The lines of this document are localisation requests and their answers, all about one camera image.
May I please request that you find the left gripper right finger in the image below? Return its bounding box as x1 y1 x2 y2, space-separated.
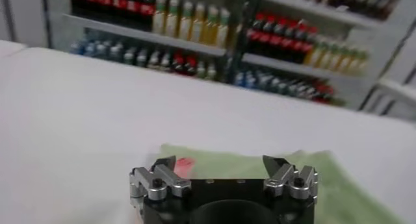
262 154 319 202

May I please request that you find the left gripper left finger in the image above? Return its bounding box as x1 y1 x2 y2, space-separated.
129 155 192 210

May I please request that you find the light green printed t-shirt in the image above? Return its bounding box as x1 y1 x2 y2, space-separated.
148 143 404 224

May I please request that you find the small red label cola bottle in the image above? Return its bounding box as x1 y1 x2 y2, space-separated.
171 51 185 74
185 55 198 77
311 82 324 101
322 84 335 103

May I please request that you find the small blue drink bottle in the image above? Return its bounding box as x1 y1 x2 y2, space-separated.
245 72 257 90
83 42 96 57
234 71 246 87
70 40 84 55

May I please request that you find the white cooler shelf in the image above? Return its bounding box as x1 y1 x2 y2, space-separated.
242 53 374 83
63 13 228 57
259 0 391 30

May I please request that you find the small yellow tea bottle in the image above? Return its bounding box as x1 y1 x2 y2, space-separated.
196 61 207 79
206 62 218 82

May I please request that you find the yellow tea bottle green cap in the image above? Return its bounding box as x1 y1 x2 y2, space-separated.
164 0 179 38
349 49 361 75
190 3 205 44
203 5 219 46
320 43 332 69
177 0 193 40
305 42 322 67
151 0 166 34
339 46 352 73
216 7 231 49
330 45 342 72

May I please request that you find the glass door beverage cooler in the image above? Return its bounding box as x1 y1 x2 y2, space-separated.
42 0 248 83
233 0 416 111

